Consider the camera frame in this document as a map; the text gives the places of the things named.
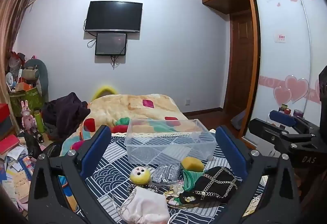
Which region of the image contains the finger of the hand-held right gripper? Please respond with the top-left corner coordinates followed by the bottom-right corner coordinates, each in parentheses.
top-left (249, 118), bottom-right (317, 156)
top-left (269, 110), bottom-right (320, 138)

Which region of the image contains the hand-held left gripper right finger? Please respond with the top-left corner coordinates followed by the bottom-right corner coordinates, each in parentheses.
top-left (216, 125), bottom-right (300, 224)

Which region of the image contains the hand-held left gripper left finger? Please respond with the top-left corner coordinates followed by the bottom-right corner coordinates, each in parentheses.
top-left (28, 125), bottom-right (120, 224)

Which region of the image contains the black chain bag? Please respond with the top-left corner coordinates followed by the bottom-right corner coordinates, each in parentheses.
top-left (180, 166), bottom-right (242, 204)

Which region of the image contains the yellow sponge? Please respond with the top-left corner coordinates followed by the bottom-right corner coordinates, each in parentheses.
top-left (181, 157), bottom-right (205, 172)

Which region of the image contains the yellow plush ball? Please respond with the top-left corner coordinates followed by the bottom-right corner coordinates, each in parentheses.
top-left (130, 166), bottom-right (151, 185)

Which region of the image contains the clear plastic storage box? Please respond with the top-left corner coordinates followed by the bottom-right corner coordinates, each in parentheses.
top-left (125, 119), bottom-right (217, 164)

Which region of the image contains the grey glitter pouch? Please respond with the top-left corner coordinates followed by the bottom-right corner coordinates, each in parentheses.
top-left (152, 163), bottom-right (180, 185)

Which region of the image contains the white drawstring pouch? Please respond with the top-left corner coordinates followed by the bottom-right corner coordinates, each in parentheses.
top-left (120, 186), bottom-right (170, 224)

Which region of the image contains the navy patterned bedsheet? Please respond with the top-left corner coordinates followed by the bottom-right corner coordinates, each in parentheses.
top-left (84, 133), bottom-right (265, 224)

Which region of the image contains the grey bag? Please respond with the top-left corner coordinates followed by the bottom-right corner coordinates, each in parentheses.
top-left (231, 111), bottom-right (247, 131)

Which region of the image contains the dark clothing pile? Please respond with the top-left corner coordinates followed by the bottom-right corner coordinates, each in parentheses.
top-left (41, 92), bottom-right (91, 139)

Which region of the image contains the beige patchwork fleece blanket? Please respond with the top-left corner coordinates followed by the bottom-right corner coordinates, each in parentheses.
top-left (61, 93), bottom-right (190, 157)

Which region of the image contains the green cloth item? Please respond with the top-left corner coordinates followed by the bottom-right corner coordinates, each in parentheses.
top-left (183, 169), bottom-right (205, 192)

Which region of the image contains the white sliding wardrobe door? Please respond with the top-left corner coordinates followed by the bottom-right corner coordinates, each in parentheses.
top-left (244, 0), bottom-right (327, 143)

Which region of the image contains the yellow green cushion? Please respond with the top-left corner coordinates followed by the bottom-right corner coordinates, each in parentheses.
top-left (91, 85), bottom-right (117, 101)

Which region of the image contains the green bottle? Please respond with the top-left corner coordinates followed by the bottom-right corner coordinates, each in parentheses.
top-left (34, 110), bottom-right (46, 135)

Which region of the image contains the brown wooden door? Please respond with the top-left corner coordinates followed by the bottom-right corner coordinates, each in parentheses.
top-left (224, 9), bottom-right (256, 123)

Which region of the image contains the floral cloth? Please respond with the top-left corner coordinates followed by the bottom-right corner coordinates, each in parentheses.
top-left (163, 180), bottom-right (200, 206)

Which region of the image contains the pink bunny figure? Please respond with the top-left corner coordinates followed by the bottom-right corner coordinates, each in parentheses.
top-left (20, 100), bottom-right (35, 129)

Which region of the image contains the green storage box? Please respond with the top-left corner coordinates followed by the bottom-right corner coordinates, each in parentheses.
top-left (9, 86), bottom-right (39, 118)

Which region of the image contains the pile of papers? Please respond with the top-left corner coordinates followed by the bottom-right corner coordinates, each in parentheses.
top-left (0, 143), bottom-right (39, 215)

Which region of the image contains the red book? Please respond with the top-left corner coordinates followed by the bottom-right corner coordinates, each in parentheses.
top-left (0, 135), bottom-right (20, 155)

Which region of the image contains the grey plush toy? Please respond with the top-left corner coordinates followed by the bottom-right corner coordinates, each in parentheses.
top-left (21, 58), bottom-right (49, 102)

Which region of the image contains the red box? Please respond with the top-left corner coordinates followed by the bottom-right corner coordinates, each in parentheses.
top-left (0, 103), bottom-right (11, 123)

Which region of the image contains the small black monitor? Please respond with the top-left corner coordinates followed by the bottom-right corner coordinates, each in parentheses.
top-left (95, 32), bottom-right (128, 56)

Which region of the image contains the brown curtain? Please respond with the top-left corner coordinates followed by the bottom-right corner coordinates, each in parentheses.
top-left (0, 0), bottom-right (39, 103)

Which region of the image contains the leopard print strap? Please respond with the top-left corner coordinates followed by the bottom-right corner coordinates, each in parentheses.
top-left (127, 184), bottom-right (158, 195)

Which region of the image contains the black monitor cable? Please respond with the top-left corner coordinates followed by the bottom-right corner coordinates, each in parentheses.
top-left (110, 55), bottom-right (121, 69)

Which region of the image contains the wall-mounted black television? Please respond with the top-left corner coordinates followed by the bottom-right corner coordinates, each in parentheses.
top-left (84, 1), bottom-right (143, 34)

